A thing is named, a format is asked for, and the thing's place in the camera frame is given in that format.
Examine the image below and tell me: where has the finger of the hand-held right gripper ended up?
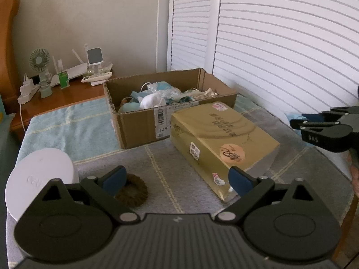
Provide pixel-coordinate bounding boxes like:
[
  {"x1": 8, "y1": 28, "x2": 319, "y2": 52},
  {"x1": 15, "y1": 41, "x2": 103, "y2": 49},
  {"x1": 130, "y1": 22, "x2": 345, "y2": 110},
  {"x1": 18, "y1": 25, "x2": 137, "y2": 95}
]
[
  {"x1": 290, "y1": 118, "x2": 341, "y2": 131},
  {"x1": 301, "y1": 111, "x2": 348, "y2": 121}
]

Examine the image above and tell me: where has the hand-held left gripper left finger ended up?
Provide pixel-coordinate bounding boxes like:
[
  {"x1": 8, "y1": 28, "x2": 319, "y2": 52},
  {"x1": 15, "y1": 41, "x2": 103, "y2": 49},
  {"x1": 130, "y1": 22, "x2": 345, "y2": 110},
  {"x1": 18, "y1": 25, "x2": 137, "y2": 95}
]
[{"x1": 41, "y1": 166, "x2": 139, "y2": 225}]

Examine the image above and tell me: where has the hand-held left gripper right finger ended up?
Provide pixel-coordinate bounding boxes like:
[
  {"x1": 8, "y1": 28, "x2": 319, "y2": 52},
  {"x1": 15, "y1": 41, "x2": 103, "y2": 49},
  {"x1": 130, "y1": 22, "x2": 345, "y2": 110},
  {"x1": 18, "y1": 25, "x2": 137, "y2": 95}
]
[{"x1": 215, "y1": 166, "x2": 317, "y2": 223}]

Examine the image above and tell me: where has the blue face mask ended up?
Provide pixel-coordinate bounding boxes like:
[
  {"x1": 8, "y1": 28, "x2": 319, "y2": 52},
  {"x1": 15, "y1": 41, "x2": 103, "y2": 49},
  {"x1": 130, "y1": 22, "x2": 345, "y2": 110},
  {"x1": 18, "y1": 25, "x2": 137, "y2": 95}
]
[
  {"x1": 157, "y1": 81, "x2": 183, "y2": 98},
  {"x1": 285, "y1": 112, "x2": 303, "y2": 124}
]

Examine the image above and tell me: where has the brown fluffy scrunchie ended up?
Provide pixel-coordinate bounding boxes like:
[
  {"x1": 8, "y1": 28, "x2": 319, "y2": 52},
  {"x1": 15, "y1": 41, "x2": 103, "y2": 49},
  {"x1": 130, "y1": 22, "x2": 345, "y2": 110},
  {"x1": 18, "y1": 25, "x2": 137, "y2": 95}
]
[{"x1": 114, "y1": 173, "x2": 149, "y2": 208}]

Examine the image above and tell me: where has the cardboard box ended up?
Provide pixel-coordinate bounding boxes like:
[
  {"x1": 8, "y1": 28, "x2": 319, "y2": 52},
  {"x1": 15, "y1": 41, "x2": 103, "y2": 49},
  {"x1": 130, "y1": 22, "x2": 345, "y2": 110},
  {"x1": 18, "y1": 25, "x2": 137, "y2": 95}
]
[{"x1": 104, "y1": 68, "x2": 238, "y2": 150}]

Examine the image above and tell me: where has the light blue round container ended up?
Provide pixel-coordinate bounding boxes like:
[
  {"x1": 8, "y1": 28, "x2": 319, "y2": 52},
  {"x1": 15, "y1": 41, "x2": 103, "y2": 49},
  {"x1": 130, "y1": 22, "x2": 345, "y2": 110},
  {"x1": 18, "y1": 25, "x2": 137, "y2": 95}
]
[{"x1": 118, "y1": 102, "x2": 141, "y2": 113}]

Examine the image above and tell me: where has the white fluffy cloth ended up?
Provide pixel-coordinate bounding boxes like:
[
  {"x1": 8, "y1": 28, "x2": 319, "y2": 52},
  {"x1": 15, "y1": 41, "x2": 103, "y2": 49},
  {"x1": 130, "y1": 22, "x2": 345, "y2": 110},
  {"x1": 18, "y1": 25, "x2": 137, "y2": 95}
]
[{"x1": 139, "y1": 93, "x2": 166, "y2": 109}]

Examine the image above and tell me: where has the person's right hand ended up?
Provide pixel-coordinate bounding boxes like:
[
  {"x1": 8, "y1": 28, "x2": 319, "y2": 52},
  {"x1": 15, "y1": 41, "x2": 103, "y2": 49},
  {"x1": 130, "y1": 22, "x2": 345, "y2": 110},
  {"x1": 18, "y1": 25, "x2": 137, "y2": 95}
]
[{"x1": 348, "y1": 150, "x2": 359, "y2": 197}]

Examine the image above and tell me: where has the yellow-brown tissue pack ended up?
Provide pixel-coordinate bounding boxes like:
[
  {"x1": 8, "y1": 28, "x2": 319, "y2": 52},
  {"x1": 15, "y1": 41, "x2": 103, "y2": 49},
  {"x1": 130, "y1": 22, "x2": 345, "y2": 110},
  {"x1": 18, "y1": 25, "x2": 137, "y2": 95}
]
[{"x1": 170, "y1": 102, "x2": 281, "y2": 202}]

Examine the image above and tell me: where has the light blue towel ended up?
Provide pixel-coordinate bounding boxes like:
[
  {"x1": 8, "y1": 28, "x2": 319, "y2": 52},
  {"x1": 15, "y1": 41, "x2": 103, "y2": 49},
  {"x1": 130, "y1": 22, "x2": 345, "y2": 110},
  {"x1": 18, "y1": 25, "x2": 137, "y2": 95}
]
[{"x1": 17, "y1": 97, "x2": 121, "y2": 166}]

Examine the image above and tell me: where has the white round lid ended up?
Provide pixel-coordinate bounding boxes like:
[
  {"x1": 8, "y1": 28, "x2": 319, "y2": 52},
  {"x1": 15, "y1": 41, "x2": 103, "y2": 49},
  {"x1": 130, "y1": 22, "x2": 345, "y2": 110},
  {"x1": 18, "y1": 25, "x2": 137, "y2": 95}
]
[{"x1": 5, "y1": 149, "x2": 79, "y2": 222}]

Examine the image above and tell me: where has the white louvered door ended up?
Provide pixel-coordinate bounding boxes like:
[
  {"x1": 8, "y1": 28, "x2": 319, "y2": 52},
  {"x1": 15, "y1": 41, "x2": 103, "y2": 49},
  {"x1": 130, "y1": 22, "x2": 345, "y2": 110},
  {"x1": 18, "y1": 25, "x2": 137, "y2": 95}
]
[
  {"x1": 212, "y1": 0, "x2": 359, "y2": 118},
  {"x1": 167, "y1": 0, "x2": 222, "y2": 73}
]

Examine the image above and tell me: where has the wooden nightstand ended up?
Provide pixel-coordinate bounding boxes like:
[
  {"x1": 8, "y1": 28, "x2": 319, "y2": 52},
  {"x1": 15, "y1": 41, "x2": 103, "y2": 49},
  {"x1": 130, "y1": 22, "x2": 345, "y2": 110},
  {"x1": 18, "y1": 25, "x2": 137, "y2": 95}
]
[{"x1": 10, "y1": 76, "x2": 118, "y2": 135}]

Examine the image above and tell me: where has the white remote control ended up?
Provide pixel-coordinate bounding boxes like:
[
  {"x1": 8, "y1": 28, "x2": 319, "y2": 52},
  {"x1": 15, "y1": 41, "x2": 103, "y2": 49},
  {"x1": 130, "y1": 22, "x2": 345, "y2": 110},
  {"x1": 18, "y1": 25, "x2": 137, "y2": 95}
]
[{"x1": 81, "y1": 71, "x2": 113, "y2": 84}]

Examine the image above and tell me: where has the green spray bottle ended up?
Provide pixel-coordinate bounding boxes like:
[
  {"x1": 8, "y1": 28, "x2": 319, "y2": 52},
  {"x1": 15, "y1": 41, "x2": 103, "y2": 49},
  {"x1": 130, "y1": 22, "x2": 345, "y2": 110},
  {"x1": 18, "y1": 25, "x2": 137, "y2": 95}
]
[{"x1": 57, "y1": 59, "x2": 69, "y2": 89}]

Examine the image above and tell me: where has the white router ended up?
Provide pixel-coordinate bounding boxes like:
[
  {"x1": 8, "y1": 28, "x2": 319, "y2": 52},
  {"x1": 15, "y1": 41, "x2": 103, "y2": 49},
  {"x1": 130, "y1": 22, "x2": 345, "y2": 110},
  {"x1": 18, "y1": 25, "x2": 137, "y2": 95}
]
[{"x1": 49, "y1": 43, "x2": 91, "y2": 86}]

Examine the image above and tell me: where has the white power strip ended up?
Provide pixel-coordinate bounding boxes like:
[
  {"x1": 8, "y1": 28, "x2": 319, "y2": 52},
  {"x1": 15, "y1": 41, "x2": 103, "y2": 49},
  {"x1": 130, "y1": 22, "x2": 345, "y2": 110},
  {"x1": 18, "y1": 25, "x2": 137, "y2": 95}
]
[{"x1": 18, "y1": 74, "x2": 40, "y2": 104}]

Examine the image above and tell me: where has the phone on white stand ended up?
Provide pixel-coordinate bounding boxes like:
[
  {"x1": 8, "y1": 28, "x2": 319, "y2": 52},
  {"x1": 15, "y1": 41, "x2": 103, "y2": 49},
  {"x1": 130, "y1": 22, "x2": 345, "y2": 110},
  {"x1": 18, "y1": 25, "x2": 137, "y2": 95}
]
[{"x1": 85, "y1": 48, "x2": 105, "y2": 75}]

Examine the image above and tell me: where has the small green desk fan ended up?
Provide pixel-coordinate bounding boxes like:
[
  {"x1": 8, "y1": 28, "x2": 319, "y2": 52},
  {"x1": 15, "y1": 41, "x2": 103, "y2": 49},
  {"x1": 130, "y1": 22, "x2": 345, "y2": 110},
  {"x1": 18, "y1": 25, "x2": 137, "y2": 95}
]
[{"x1": 29, "y1": 48, "x2": 54, "y2": 99}]

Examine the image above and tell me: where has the wooden headboard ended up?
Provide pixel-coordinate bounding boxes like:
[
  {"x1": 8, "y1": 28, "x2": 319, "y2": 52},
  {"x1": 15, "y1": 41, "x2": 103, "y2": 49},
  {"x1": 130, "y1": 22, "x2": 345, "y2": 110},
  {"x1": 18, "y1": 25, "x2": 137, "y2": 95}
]
[{"x1": 0, "y1": 0, "x2": 21, "y2": 115}]

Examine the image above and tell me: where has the white power cable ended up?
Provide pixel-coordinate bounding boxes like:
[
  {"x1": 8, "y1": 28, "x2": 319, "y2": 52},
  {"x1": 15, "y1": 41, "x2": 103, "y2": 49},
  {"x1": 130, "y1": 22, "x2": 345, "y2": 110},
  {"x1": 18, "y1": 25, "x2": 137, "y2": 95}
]
[{"x1": 19, "y1": 102, "x2": 29, "y2": 133}]

